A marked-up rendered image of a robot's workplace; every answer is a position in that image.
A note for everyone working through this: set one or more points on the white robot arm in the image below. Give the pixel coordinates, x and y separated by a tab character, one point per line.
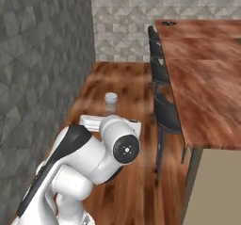
78	159

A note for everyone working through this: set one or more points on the clear bottle with white cap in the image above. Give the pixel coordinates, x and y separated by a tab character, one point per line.
111	102

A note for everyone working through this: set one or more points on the wooden-top dining counter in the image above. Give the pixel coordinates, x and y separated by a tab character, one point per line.
204	87

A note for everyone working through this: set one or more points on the small dark chocolate piece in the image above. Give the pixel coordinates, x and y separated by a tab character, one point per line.
168	23

